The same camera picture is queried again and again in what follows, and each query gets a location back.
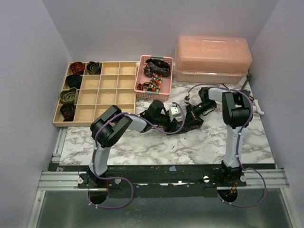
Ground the dark red rolled tie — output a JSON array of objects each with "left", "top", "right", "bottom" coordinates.
[{"left": 60, "top": 104, "right": 76, "bottom": 122}]

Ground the red black rolled tie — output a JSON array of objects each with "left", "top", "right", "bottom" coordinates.
[{"left": 69, "top": 62, "right": 86, "bottom": 75}]

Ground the pink plastic basket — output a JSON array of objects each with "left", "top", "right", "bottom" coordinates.
[{"left": 134, "top": 55, "right": 173, "bottom": 101}]

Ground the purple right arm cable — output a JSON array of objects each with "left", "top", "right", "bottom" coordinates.
[{"left": 186, "top": 83, "right": 268, "bottom": 207}]

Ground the colourful patterned tie in basket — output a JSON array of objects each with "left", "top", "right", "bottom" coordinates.
[{"left": 135, "top": 76, "right": 162, "bottom": 92}]

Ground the navy floral tie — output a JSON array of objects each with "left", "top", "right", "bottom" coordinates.
[{"left": 164, "top": 118, "right": 204, "bottom": 134}]

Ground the dark floral tie in basket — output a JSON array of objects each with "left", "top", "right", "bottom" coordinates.
[{"left": 143, "top": 58, "right": 171, "bottom": 77}]

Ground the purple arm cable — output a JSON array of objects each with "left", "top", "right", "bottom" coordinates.
[
  {"left": 186, "top": 83, "right": 268, "bottom": 207},
  {"left": 88, "top": 101, "right": 187, "bottom": 209}
]

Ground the wooden compartment tray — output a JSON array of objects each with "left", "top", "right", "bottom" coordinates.
[{"left": 53, "top": 61, "right": 137, "bottom": 127}]

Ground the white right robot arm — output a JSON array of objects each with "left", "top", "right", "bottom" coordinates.
[{"left": 183, "top": 87, "right": 253, "bottom": 186}]

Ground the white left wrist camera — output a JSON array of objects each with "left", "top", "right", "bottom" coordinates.
[{"left": 168, "top": 106, "right": 182, "bottom": 120}]

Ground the navy rolled tie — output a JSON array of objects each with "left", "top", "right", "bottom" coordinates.
[{"left": 65, "top": 74, "right": 83, "bottom": 89}]

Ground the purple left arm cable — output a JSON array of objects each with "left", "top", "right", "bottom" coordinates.
[{"left": 88, "top": 101, "right": 187, "bottom": 209}]

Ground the aluminium rail frame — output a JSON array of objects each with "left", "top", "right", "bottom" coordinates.
[{"left": 28, "top": 127, "right": 302, "bottom": 228}]

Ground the olive green rolled tie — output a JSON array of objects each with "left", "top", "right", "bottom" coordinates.
[{"left": 59, "top": 87, "right": 79, "bottom": 105}]

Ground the green dark rolled tie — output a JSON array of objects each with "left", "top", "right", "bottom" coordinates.
[{"left": 86, "top": 61, "right": 102, "bottom": 75}]

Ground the pink translucent storage box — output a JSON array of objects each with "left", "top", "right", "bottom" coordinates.
[{"left": 175, "top": 36, "right": 252, "bottom": 84}]

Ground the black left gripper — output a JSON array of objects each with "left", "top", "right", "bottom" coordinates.
[{"left": 152, "top": 113, "right": 181, "bottom": 135}]

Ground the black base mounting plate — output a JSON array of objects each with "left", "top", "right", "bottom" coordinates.
[{"left": 47, "top": 162, "right": 247, "bottom": 198}]

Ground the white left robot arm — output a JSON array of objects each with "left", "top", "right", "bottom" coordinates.
[{"left": 89, "top": 100, "right": 171, "bottom": 188}]

